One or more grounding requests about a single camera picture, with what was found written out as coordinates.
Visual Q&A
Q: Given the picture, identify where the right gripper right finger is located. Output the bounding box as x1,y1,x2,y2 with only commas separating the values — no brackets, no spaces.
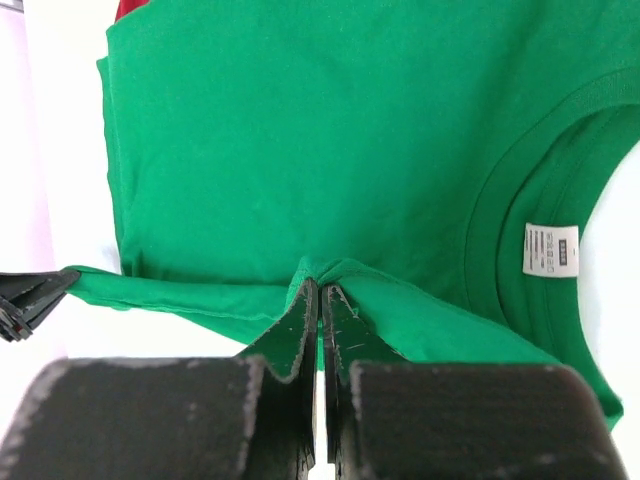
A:
321,284,626,479

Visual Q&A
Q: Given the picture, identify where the folded red t-shirt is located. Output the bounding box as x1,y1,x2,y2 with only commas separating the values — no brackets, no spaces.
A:
115,0,149,22

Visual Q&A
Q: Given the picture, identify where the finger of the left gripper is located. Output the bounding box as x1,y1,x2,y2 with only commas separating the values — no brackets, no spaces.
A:
1,269,80,342

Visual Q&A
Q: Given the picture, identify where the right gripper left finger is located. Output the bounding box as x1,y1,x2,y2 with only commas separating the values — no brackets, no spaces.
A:
1,280,319,479

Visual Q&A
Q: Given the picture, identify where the green t-shirt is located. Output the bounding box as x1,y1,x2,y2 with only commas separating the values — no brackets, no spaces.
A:
70,1,639,425

